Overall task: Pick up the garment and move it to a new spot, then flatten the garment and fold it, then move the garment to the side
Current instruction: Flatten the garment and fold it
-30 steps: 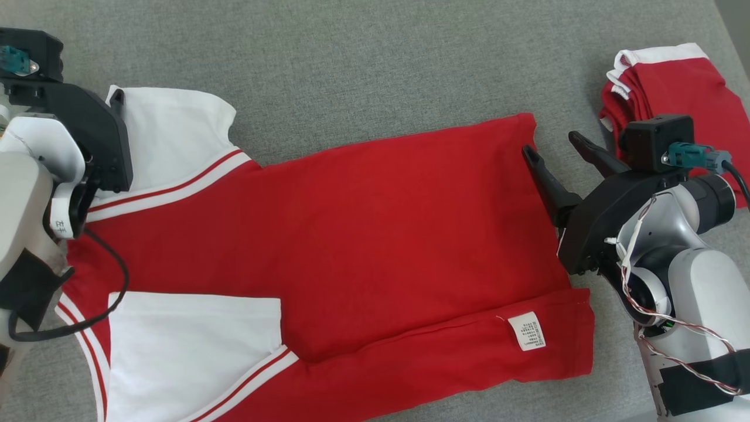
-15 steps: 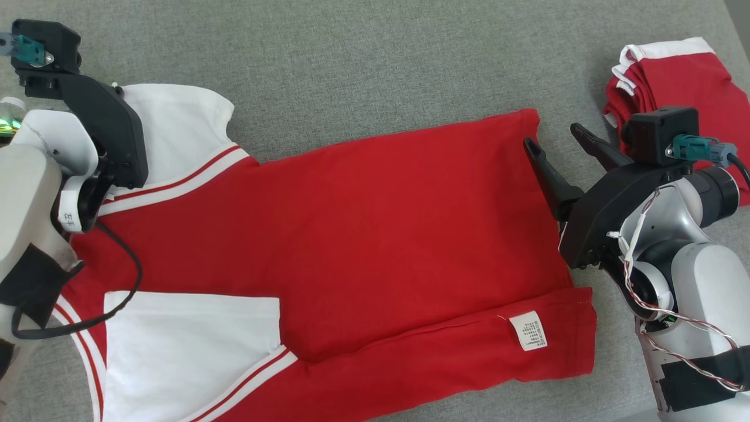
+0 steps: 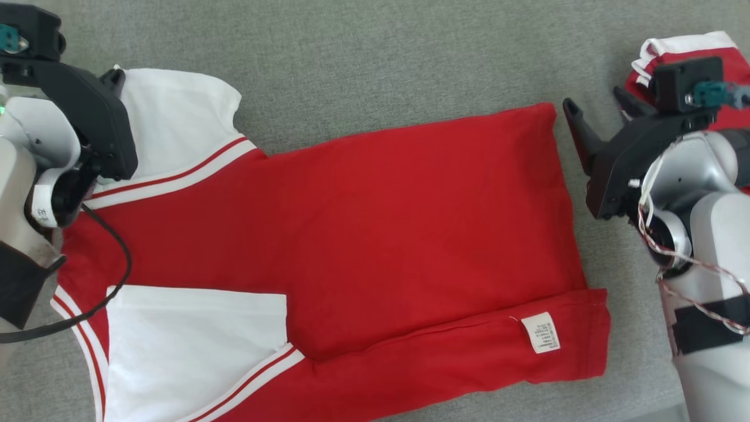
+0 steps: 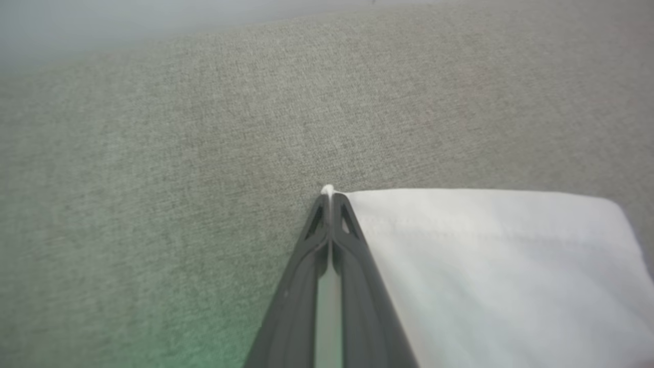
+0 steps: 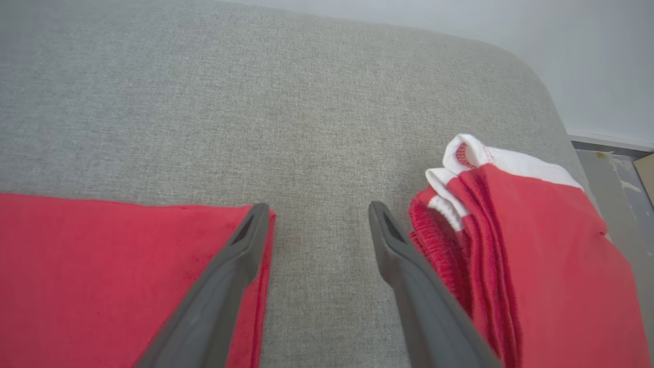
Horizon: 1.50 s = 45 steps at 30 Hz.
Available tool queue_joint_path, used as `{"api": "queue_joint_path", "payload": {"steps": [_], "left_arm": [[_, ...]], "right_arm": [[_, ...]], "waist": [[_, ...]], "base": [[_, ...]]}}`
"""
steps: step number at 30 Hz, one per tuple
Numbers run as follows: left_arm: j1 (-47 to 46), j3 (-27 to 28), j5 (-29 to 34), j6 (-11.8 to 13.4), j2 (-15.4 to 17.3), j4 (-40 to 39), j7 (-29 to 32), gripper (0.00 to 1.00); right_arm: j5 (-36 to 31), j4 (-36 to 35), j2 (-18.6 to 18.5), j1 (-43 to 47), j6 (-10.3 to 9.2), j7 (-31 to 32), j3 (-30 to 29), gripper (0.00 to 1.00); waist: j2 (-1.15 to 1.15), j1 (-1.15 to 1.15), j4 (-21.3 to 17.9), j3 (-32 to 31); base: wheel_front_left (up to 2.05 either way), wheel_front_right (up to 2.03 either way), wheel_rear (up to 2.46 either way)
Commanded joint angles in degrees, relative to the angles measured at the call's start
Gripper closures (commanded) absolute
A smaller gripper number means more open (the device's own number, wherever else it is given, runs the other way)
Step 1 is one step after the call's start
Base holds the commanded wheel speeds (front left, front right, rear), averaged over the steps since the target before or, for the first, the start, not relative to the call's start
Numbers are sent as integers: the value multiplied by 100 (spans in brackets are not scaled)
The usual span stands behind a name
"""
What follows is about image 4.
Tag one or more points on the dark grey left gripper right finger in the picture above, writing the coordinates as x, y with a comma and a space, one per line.
368, 317

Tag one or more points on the grey fabric mat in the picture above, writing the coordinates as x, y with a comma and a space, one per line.
153, 179

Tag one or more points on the red jersey with black lettering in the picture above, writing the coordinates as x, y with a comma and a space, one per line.
485, 266

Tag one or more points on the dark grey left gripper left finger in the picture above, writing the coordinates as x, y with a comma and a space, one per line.
291, 317

